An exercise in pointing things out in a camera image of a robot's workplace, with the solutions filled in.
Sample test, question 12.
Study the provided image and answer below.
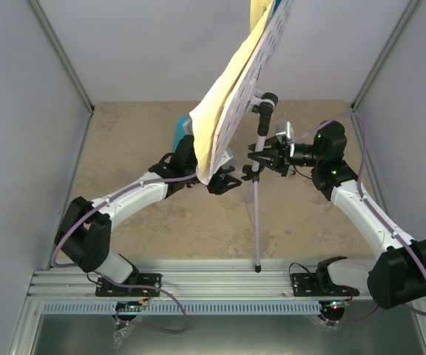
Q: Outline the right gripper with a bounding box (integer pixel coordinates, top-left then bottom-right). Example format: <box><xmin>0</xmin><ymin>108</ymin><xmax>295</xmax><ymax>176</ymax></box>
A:
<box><xmin>248</xmin><ymin>136</ymin><xmax>323</xmax><ymax>177</ymax></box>

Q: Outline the white tripod music stand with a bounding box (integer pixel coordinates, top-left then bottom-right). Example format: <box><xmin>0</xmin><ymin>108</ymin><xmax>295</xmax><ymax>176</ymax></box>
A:
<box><xmin>194</xmin><ymin>0</ymin><xmax>295</xmax><ymax>274</ymax></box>

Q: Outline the yellow music sheet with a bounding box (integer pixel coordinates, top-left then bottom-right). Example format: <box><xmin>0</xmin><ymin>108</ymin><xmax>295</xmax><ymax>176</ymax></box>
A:
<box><xmin>189</xmin><ymin>1</ymin><xmax>274</xmax><ymax>184</ymax></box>

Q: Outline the blue metronome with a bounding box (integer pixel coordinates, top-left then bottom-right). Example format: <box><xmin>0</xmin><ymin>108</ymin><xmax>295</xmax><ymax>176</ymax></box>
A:
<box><xmin>172</xmin><ymin>116</ymin><xmax>193</xmax><ymax>152</ymax></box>

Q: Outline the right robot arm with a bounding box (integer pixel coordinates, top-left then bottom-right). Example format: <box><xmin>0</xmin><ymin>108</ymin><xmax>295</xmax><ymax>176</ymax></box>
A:
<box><xmin>243</xmin><ymin>120</ymin><xmax>426</xmax><ymax>315</ymax></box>

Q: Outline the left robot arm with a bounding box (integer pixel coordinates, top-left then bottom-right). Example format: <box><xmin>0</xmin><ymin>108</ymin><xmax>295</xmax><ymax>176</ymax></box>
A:
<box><xmin>51</xmin><ymin>135</ymin><xmax>199</xmax><ymax>295</ymax></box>

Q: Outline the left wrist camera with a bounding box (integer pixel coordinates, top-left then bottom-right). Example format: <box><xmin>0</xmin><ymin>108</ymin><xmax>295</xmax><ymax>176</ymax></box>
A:
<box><xmin>220</xmin><ymin>146</ymin><xmax>235</xmax><ymax>169</ymax></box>

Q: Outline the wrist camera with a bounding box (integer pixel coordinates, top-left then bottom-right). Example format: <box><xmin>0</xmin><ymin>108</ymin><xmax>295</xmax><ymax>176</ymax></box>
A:
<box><xmin>275</xmin><ymin>121</ymin><xmax>295</xmax><ymax>158</ymax></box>
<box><xmin>220</xmin><ymin>146</ymin><xmax>235</xmax><ymax>169</ymax></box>

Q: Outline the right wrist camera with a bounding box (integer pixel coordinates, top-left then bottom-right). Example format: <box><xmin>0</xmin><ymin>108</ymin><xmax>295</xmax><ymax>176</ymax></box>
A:
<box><xmin>275</xmin><ymin>121</ymin><xmax>295</xmax><ymax>158</ymax></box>

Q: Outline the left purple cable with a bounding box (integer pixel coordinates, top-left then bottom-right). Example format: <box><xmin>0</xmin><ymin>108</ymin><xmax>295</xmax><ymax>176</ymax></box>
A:
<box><xmin>51</xmin><ymin>173</ymin><xmax>199</xmax><ymax>334</ymax></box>

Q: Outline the right aluminium frame post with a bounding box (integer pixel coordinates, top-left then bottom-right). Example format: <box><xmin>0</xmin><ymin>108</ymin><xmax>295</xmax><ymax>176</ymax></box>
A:
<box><xmin>350</xmin><ymin>0</ymin><xmax>423</xmax><ymax>112</ymax></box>

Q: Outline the aluminium frame post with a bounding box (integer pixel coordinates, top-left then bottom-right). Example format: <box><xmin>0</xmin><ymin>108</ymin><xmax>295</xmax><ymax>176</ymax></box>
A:
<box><xmin>350</xmin><ymin>0</ymin><xmax>423</xmax><ymax>112</ymax></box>
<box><xmin>27</xmin><ymin>0</ymin><xmax>95</xmax><ymax>117</ymax></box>

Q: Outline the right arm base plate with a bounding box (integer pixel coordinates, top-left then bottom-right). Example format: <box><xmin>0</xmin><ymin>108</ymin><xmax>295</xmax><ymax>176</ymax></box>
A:
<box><xmin>290</xmin><ymin>273</ymin><xmax>360</xmax><ymax>297</ymax></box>

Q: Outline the grey cable duct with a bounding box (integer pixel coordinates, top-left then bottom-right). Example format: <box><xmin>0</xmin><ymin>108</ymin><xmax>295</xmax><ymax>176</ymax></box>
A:
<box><xmin>41</xmin><ymin>300</ymin><xmax>322</xmax><ymax>316</ymax></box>

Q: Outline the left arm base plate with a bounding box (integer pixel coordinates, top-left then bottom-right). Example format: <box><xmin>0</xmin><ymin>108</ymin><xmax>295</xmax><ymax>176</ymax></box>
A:
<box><xmin>95</xmin><ymin>273</ymin><xmax>162</xmax><ymax>298</ymax></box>

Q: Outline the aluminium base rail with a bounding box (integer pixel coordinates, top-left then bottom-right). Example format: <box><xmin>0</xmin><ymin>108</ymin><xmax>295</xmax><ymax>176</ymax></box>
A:
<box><xmin>26</xmin><ymin>258</ymin><xmax>426</xmax><ymax>301</ymax></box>

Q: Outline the left aluminium frame post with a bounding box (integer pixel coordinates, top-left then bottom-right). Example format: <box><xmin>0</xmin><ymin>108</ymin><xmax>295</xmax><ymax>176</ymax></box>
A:
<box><xmin>27</xmin><ymin>0</ymin><xmax>95</xmax><ymax>117</ymax></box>

